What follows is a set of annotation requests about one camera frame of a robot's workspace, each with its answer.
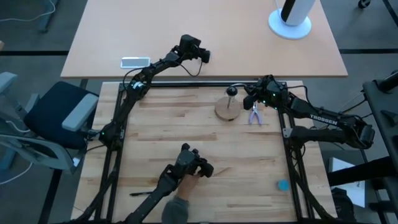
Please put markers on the grey and black office chair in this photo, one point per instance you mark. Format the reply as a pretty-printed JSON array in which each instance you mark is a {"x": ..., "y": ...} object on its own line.
[{"x": 56, "y": 112}]

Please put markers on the black backpack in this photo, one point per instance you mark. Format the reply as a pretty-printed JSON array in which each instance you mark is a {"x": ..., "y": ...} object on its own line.
[{"x": 343, "y": 207}]

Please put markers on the white box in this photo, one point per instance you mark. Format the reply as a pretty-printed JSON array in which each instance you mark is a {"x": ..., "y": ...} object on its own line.
[{"x": 353, "y": 189}]

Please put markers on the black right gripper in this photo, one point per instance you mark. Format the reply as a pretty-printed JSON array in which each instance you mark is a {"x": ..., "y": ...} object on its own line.
[{"x": 273, "y": 91}]

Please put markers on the wooden base lamp with socket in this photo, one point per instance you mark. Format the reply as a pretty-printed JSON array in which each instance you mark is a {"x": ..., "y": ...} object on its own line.
[{"x": 228, "y": 112}]

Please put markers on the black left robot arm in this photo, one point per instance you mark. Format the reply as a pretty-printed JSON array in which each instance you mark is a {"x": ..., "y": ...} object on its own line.
[{"x": 124, "y": 109}]

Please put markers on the person's hand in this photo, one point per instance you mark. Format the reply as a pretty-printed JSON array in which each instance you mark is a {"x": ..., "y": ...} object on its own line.
[{"x": 186, "y": 188}]

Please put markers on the black metal rig frame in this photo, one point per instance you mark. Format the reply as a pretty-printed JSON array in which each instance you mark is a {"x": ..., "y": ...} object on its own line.
[{"x": 186, "y": 84}]

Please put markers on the black pen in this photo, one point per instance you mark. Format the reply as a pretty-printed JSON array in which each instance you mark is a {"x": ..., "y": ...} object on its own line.
[{"x": 140, "y": 193}]

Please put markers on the light brown desk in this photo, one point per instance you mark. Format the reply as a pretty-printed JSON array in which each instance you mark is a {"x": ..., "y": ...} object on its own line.
[{"x": 233, "y": 34}]

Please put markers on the black equipment stand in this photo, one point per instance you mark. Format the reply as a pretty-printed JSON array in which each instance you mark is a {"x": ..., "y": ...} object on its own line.
[{"x": 382, "y": 105}]

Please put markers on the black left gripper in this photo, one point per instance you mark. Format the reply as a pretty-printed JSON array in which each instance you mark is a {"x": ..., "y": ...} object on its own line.
[{"x": 190, "y": 45}]

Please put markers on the person's forearm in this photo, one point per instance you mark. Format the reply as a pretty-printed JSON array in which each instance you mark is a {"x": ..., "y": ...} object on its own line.
[{"x": 175, "y": 211}]

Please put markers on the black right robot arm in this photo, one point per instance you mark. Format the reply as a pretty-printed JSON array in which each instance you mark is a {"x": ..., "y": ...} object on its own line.
[{"x": 323, "y": 118}]

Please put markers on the white and black tower fan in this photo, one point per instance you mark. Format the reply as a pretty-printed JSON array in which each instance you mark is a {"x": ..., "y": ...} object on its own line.
[{"x": 289, "y": 26}]

